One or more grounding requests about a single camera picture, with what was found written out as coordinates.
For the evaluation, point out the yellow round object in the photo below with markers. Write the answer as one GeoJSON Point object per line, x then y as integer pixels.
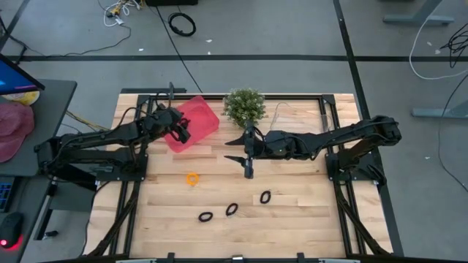
{"type": "Point", "coordinates": [25, 98]}

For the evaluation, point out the grey desk foot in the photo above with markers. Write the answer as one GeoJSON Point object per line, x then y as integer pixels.
{"type": "Point", "coordinates": [438, 112]}
{"type": "Point", "coordinates": [417, 18]}

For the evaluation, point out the black computer mouse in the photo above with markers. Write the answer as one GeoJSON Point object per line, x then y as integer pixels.
{"type": "Point", "coordinates": [11, 228]}

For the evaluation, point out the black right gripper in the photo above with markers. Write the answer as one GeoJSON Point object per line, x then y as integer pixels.
{"type": "Point", "coordinates": [263, 146]}

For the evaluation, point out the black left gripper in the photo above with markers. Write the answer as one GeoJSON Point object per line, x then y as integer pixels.
{"type": "Point", "coordinates": [168, 120]}

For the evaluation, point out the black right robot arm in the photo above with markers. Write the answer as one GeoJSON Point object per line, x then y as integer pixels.
{"type": "Point", "coordinates": [347, 135]}

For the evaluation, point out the black table-edge bracket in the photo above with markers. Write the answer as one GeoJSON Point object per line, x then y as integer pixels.
{"type": "Point", "coordinates": [171, 89]}

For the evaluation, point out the black keyboard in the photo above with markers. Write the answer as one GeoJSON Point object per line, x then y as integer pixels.
{"type": "Point", "coordinates": [5, 193]}

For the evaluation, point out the dark grey side desk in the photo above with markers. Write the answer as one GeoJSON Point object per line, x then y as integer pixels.
{"type": "Point", "coordinates": [47, 120]}

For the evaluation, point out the black floor box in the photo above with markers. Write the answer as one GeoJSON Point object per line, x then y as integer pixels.
{"type": "Point", "coordinates": [172, 2]}

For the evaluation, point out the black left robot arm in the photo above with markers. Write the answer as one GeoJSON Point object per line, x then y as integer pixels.
{"type": "Point", "coordinates": [109, 135]}

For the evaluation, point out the pink translucent plastic bin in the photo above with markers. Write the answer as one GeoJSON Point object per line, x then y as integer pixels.
{"type": "Point", "coordinates": [201, 117]}

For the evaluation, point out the black aluminium table frame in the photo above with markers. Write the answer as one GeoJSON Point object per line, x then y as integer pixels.
{"type": "Point", "coordinates": [292, 97]}

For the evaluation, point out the pink hat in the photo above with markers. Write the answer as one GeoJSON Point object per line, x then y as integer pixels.
{"type": "Point", "coordinates": [12, 128]}

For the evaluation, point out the clear plastic bin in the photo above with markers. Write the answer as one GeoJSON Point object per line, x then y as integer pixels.
{"type": "Point", "coordinates": [300, 117]}

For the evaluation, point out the small artificial green plant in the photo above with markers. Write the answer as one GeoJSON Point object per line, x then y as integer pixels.
{"type": "Point", "coordinates": [244, 107]}

